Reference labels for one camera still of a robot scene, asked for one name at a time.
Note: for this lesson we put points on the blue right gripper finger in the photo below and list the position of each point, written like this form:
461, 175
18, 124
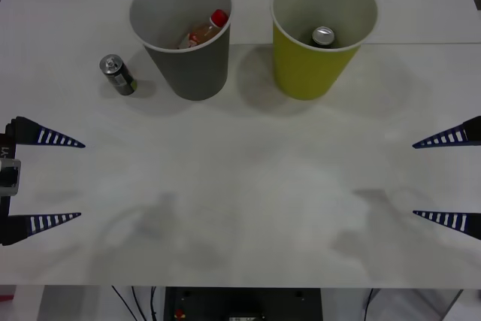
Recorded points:
471, 223
471, 133

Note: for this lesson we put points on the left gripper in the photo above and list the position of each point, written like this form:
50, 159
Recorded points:
9, 144

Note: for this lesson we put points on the black drink can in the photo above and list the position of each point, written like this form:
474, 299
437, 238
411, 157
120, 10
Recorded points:
121, 78

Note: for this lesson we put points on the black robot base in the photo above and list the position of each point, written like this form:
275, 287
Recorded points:
225, 300

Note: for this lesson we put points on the yellow-green plastic waste bin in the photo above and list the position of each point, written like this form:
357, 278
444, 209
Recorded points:
308, 73

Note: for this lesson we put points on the silver-topped drink can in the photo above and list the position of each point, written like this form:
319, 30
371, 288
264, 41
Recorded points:
323, 35

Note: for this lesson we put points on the grey plastic waste bin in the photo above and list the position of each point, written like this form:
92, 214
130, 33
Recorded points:
195, 73

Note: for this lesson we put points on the red stop button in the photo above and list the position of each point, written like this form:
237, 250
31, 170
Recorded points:
180, 314

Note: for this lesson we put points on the red-capped plastic bottle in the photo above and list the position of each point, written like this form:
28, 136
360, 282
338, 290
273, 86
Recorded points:
203, 32

